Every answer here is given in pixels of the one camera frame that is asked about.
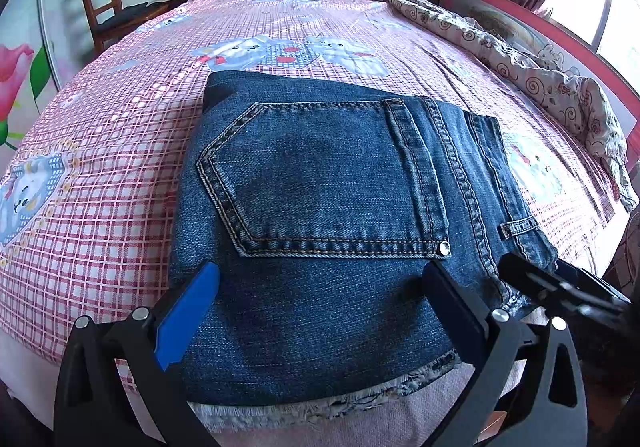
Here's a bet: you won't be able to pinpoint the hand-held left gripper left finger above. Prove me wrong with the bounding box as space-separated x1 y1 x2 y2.
52 261 221 447

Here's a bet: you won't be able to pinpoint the window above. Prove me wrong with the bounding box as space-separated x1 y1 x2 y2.
542 0 640 72

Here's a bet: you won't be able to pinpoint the floral swirl quilt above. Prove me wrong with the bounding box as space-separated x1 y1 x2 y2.
332 0 638 212

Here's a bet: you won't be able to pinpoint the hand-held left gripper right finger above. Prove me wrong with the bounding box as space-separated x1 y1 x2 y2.
421 259 588 447

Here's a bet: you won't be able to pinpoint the pink checked bed sheet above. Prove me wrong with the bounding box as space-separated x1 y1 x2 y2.
0 0 626 378

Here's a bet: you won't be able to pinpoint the blue denim pants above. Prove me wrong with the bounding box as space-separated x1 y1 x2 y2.
167 72 559 420

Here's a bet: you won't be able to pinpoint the dark cloth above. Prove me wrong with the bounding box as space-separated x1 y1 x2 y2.
102 2 173 28

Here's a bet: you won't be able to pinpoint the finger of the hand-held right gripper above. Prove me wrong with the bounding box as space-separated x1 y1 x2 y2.
497 252 632 333

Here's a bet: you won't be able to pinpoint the pink framed cartoon board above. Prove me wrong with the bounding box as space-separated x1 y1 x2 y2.
442 0 640 148

